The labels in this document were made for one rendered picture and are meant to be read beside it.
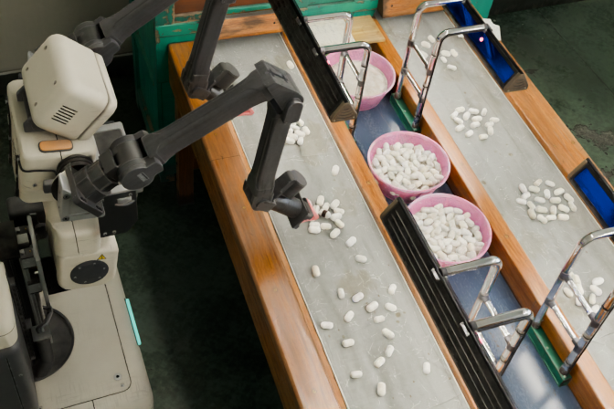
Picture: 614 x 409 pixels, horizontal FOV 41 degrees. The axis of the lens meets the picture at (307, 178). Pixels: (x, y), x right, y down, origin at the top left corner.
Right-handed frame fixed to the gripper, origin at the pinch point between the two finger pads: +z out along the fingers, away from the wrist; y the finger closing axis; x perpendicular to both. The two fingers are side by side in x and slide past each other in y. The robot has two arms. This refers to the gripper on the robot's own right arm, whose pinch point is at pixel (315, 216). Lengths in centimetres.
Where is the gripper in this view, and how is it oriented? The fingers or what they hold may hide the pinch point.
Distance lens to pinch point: 234.1
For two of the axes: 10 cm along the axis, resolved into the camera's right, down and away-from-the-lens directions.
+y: -3.3, -7.1, 6.2
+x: -6.9, 6.3, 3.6
